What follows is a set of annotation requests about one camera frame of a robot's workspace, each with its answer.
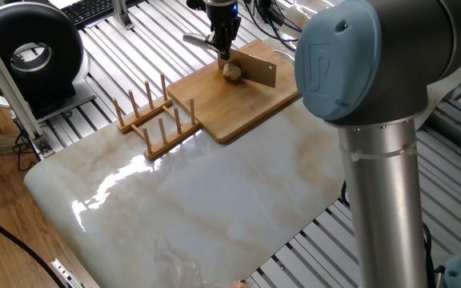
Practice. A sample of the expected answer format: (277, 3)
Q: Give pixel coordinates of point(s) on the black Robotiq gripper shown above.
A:
(222, 16)

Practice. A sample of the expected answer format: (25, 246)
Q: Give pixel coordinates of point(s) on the steel cleaver knife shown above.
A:
(254, 70)

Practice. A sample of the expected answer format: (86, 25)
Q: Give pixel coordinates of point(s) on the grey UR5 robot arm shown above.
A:
(366, 72)

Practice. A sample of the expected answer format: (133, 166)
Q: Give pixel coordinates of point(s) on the bamboo cutting board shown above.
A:
(234, 108)

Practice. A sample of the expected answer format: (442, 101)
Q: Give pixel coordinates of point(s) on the wooden peg rack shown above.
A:
(162, 132)

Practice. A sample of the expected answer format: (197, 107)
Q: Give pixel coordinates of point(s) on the black keyboard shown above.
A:
(86, 12)

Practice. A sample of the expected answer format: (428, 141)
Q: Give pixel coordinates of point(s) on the marble pattern table mat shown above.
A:
(214, 208)

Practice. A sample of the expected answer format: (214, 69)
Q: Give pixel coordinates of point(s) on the aluminium frame beam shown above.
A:
(10, 92)

